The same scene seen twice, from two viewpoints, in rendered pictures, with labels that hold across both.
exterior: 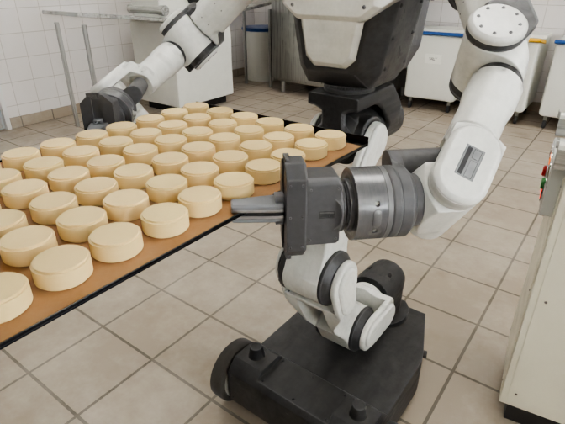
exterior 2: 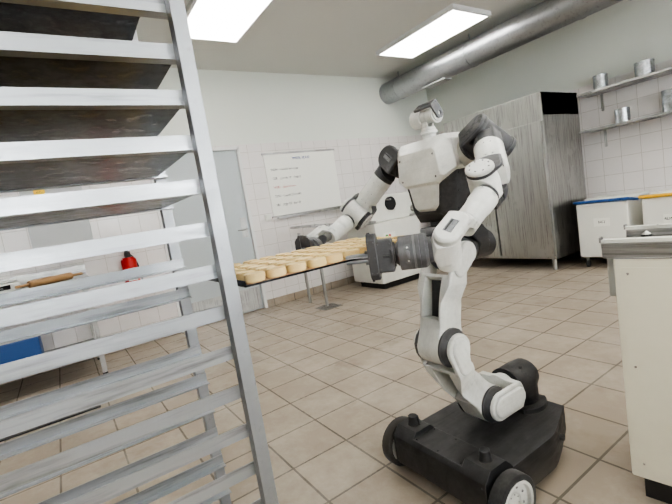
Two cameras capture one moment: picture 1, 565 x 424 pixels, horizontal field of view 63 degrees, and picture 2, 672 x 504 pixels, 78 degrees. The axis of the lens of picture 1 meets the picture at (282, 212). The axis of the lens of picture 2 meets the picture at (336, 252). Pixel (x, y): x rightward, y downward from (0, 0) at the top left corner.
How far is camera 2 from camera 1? 63 cm
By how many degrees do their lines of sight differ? 29
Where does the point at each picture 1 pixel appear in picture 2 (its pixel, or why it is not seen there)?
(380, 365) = (514, 436)
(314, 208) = (380, 253)
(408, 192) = (421, 241)
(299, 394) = (443, 448)
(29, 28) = (282, 239)
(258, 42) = not seen: hidden behind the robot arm
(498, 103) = (477, 202)
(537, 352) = (647, 417)
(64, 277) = (275, 271)
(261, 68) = not seen: hidden behind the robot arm
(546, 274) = (627, 341)
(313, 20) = (414, 188)
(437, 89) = not seen: hidden behind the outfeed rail
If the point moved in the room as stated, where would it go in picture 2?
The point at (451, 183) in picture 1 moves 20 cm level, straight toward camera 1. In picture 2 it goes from (439, 234) to (394, 249)
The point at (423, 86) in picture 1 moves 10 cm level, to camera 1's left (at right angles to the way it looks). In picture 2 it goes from (597, 246) to (587, 247)
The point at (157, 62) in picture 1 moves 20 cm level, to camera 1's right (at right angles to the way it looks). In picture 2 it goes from (337, 225) to (384, 218)
